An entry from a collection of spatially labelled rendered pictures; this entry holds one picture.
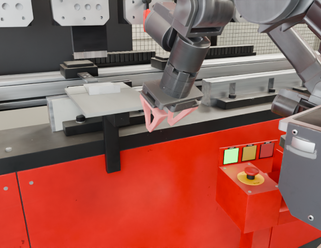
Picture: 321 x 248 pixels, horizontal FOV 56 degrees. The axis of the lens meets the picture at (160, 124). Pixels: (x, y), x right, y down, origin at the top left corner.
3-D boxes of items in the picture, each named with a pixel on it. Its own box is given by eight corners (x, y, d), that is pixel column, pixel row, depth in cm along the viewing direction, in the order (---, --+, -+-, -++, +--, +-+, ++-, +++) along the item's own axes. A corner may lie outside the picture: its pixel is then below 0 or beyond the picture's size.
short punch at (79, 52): (75, 59, 87) (71, 25, 84) (73, 58, 89) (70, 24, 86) (108, 57, 92) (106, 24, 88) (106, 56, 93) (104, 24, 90)
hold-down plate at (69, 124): (66, 137, 86) (65, 127, 85) (62, 130, 90) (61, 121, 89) (160, 120, 98) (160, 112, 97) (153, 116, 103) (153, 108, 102)
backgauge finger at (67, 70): (74, 88, 94) (72, 72, 92) (60, 74, 116) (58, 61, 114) (111, 84, 99) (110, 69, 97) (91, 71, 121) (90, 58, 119)
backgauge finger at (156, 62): (180, 77, 110) (180, 63, 108) (150, 66, 132) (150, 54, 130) (207, 74, 115) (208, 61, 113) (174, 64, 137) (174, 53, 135)
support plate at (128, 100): (85, 118, 66) (85, 113, 66) (64, 91, 88) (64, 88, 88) (159, 107, 74) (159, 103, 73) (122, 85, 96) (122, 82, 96)
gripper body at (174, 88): (140, 89, 55) (150, 55, 50) (181, 82, 61) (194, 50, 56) (159, 112, 52) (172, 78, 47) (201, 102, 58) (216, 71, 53)
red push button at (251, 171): (248, 184, 81) (249, 172, 79) (240, 177, 84) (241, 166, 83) (260, 182, 82) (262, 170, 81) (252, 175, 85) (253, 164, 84)
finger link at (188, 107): (142, 118, 62) (153, 81, 56) (168, 111, 66) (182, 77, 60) (159, 140, 59) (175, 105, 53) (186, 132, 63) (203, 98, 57)
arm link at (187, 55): (194, 43, 45) (220, 40, 48) (168, 19, 48) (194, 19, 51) (179, 80, 49) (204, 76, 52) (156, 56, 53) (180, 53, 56)
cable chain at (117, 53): (75, 65, 125) (74, 55, 124) (72, 63, 130) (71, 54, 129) (155, 59, 141) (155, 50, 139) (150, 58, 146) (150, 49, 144)
